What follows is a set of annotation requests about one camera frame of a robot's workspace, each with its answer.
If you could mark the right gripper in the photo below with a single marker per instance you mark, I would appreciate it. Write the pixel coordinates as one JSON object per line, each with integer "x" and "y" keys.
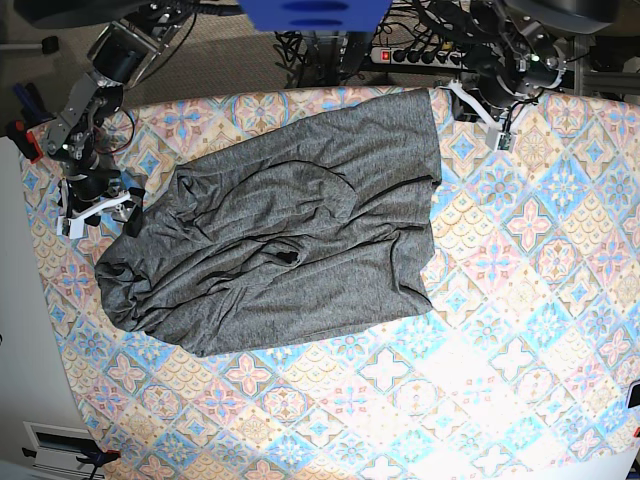
{"x": 105, "y": 194}

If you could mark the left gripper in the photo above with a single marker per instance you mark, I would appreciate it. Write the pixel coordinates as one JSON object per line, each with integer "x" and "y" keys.
{"x": 498, "y": 103}

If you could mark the grey t-shirt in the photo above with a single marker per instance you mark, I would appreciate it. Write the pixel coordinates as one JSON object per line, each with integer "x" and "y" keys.
{"x": 315, "y": 230}

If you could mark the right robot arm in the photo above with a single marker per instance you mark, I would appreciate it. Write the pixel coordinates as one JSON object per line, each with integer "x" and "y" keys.
{"x": 123, "y": 53}

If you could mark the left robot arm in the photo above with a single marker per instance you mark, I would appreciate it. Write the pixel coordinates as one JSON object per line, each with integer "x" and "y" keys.
{"x": 511, "y": 53}

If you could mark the white power strip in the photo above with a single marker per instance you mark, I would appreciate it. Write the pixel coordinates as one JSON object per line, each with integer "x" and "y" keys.
{"x": 445, "y": 56}

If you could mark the red black clamp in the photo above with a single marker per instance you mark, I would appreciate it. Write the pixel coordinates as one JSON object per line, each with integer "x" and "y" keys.
{"x": 24, "y": 140}

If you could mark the blue black clamp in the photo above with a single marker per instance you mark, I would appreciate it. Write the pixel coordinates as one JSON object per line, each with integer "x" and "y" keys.
{"x": 71, "y": 465}

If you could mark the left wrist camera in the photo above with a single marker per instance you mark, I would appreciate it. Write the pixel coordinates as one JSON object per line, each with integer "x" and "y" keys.
{"x": 505, "y": 141}

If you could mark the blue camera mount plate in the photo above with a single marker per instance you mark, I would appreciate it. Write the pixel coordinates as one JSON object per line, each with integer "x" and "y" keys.
{"x": 315, "y": 15}

